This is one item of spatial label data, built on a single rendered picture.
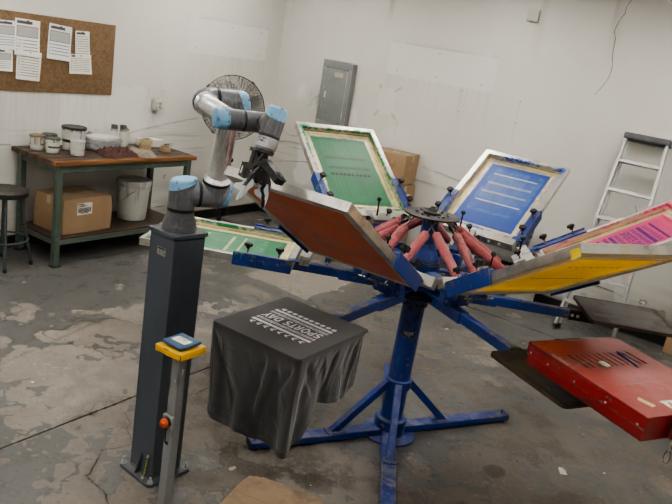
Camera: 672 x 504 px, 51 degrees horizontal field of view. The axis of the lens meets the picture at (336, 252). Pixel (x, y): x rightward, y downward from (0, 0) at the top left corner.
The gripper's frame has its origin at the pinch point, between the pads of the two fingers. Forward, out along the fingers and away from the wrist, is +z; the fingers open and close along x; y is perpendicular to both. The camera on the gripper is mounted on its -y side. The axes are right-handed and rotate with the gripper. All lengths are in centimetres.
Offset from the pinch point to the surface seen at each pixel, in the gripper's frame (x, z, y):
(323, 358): -44, 47, -22
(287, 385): -31, 59, -19
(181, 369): -4, 64, 10
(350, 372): -71, 53, -22
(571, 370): -69, 20, -105
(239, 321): -35, 46, 15
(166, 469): -15, 104, 11
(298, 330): -48, 42, -5
